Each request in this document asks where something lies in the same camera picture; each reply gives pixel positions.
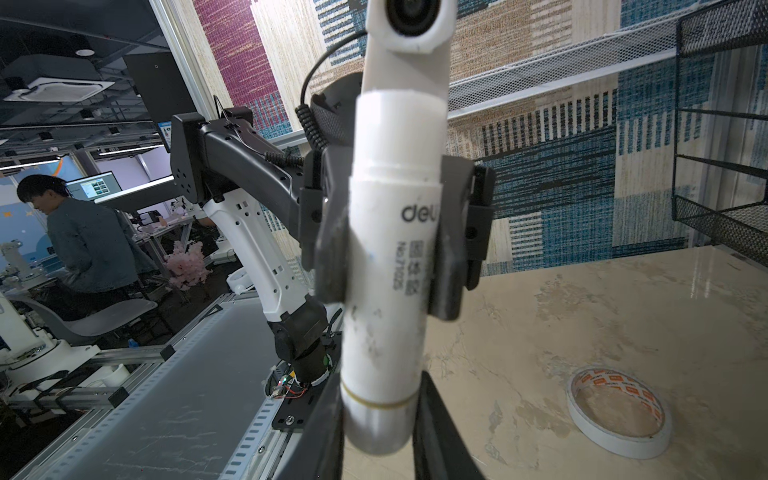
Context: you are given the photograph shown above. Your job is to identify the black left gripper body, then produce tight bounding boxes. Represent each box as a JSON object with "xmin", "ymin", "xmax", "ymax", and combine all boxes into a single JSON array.
[{"xmin": 298, "ymin": 149, "xmax": 498, "ymax": 292}]

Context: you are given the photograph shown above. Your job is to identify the pink artificial flowers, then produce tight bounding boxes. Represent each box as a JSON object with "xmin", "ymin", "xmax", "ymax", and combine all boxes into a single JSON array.
[{"xmin": 165, "ymin": 241, "xmax": 210, "ymax": 291}]

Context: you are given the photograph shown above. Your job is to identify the clear tape roll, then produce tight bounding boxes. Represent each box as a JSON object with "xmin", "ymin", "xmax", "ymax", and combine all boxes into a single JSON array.
[{"xmin": 565, "ymin": 366, "xmax": 673, "ymax": 460}]

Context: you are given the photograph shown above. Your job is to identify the white glue stick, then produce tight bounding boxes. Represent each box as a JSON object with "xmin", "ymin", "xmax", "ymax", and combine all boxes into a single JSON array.
[{"xmin": 340, "ymin": 90, "xmax": 447, "ymax": 455}]

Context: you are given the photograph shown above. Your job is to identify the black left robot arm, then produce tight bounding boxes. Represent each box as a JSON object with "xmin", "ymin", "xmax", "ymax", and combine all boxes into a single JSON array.
[{"xmin": 171, "ymin": 18, "xmax": 495, "ymax": 394}]

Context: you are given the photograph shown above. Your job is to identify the background computer monitor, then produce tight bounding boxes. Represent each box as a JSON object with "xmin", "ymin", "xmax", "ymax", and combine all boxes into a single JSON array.
[{"xmin": 66, "ymin": 171, "xmax": 122, "ymax": 201}]

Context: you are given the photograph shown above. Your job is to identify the seated person in background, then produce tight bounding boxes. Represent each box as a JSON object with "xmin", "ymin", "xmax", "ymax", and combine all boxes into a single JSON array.
[{"xmin": 17, "ymin": 174, "xmax": 157, "ymax": 321}]

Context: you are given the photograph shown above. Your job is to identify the black wire mesh shelf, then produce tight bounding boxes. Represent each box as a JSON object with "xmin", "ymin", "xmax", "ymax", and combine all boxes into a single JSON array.
[{"xmin": 671, "ymin": 1, "xmax": 767, "ymax": 266}]

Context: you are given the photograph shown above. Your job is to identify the grey background chair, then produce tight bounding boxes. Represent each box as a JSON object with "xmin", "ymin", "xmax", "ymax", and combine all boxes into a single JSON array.
[{"xmin": 7, "ymin": 295, "xmax": 158, "ymax": 346}]

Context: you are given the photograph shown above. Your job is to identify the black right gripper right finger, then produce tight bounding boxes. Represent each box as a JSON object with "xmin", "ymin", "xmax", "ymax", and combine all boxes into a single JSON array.
[{"xmin": 412, "ymin": 371, "xmax": 484, "ymax": 480}]

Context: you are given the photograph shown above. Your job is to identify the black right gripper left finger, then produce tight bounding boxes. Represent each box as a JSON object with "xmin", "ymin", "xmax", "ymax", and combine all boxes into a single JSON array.
[{"xmin": 277, "ymin": 373, "xmax": 344, "ymax": 480}]

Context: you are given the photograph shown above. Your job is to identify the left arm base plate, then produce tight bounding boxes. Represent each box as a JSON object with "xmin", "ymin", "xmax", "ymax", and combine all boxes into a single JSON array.
[{"xmin": 264, "ymin": 332, "xmax": 342, "ymax": 432}]

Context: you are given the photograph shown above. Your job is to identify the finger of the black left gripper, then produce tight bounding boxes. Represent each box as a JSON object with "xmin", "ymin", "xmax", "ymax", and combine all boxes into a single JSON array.
[
  {"xmin": 428, "ymin": 155, "xmax": 474, "ymax": 321},
  {"xmin": 314, "ymin": 145, "xmax": 353, "ymax": 303}
]

